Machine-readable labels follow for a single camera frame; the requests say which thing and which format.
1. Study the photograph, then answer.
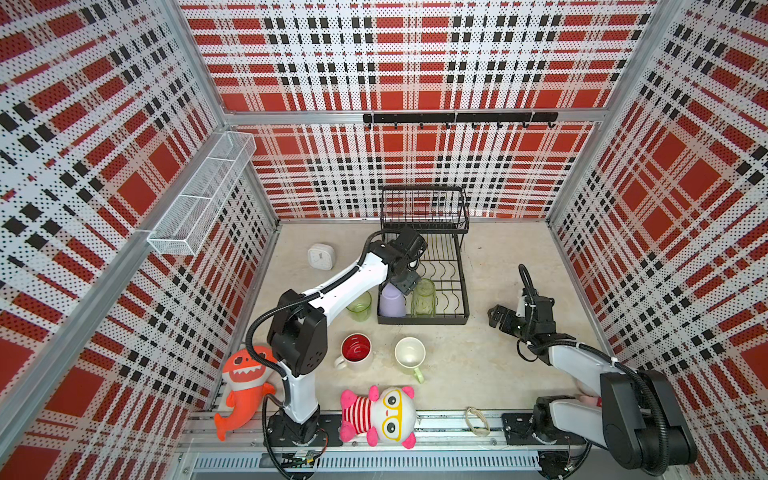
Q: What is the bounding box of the white square device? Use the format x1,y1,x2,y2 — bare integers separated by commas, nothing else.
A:
307,243,336,271

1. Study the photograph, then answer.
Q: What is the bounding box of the beige rubber band ring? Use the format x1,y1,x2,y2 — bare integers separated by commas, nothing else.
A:
465,406,491,437

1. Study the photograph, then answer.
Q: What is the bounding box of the red and white mug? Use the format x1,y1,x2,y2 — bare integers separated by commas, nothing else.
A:
334,333,373,371

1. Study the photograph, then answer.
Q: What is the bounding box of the pink striped plush doll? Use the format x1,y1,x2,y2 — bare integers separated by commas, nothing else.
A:
339,386,417,449

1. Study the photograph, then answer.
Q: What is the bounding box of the lilac plastic cup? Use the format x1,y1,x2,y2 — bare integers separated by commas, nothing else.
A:
378,283,406,318

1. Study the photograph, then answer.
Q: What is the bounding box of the pink frog plush toy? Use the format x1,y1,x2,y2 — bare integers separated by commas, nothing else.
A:
576,379,602,408

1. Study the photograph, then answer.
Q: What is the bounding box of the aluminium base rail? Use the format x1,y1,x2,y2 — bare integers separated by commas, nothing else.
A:
170,408,626,479

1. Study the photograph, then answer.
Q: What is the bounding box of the cream mug green handle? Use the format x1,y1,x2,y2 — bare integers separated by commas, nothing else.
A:
394,337,426,384

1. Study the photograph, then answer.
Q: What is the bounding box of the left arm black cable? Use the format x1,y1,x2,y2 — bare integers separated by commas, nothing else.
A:
244,227,397,480

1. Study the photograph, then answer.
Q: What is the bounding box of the black wall hook rail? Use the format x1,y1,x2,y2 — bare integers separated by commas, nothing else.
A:
362,111,559,126

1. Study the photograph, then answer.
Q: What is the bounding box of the white wire wall basket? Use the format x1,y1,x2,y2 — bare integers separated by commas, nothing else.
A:
148,131,256,256

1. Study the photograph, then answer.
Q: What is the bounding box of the short green glass cup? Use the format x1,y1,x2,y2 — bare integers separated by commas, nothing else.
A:
346,292,373,322

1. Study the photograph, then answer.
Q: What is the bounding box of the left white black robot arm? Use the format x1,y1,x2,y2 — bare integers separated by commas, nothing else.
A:
244,227,427,444

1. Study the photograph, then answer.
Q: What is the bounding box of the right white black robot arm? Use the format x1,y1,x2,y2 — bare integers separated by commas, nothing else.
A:
488,295,699,476

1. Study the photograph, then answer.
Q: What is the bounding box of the tall green glass cup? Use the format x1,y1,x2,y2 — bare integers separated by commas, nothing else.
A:
411,278,437,317

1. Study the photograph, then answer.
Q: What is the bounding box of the red shark plush toy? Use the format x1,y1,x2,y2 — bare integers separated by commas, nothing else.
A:
214,348,277,441

